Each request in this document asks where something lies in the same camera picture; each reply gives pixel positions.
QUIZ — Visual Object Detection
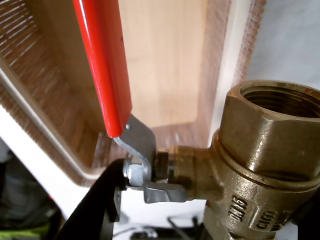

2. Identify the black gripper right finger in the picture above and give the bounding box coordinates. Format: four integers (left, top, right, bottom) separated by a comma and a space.
294, 185, 320, 226

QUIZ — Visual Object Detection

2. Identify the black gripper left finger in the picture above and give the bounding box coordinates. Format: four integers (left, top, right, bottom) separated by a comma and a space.
53, 158, 128, 240

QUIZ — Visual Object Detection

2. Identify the slatted wooden box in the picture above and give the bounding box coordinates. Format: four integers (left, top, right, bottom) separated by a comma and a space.
0, 0, 267, 188

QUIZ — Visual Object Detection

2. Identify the brass ball valve red handle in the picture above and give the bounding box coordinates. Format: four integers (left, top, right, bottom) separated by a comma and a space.
72, 0, 320, 240

